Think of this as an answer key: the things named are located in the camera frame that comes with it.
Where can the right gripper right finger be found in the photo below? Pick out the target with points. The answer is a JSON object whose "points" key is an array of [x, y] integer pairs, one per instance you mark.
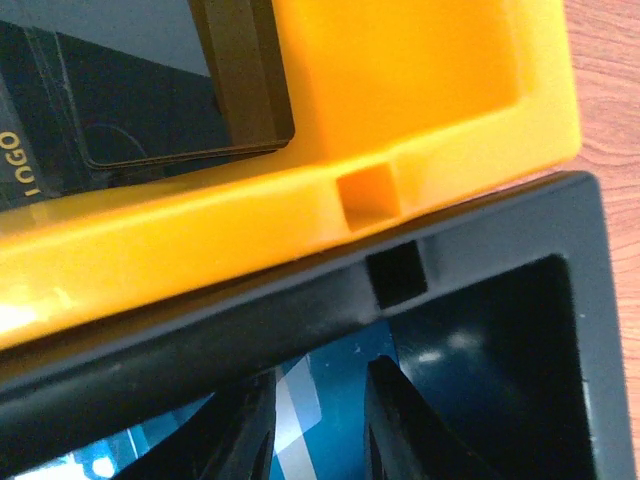
{"points": [[405, 438]]}

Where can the blue cards stack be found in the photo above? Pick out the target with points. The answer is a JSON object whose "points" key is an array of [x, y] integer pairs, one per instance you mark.
{"points": [[319, 419]]}

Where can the black cards stack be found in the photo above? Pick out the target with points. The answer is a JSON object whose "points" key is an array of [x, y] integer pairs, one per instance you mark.
{"points": [[107, 94]]}

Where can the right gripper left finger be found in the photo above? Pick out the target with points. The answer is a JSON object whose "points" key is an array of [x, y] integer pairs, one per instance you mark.
{"points": [[230, 437]]}

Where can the yellow bin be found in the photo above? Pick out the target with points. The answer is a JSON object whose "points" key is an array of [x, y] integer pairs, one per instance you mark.
{"points": [[401, 108]]}

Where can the black bin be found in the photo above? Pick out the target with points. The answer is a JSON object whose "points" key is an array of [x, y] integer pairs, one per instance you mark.
{"points": [[502, 310]]}

